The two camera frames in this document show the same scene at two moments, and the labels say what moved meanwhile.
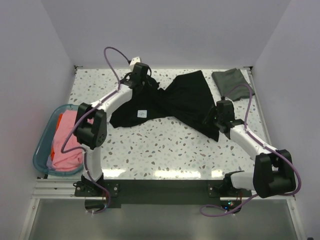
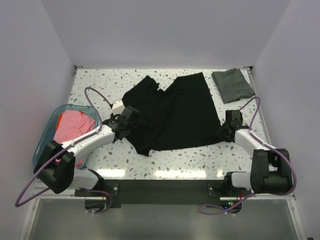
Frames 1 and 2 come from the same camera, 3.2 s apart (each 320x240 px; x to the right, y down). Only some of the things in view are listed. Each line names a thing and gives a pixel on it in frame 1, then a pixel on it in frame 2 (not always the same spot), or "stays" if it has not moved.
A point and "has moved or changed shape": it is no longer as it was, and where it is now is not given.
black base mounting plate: [162, 192] stays
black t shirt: [188, 99] has moved or changed shape
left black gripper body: [144, 81] → [116, 117]
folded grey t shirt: [227, 80] stays
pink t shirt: [73, 160] stays
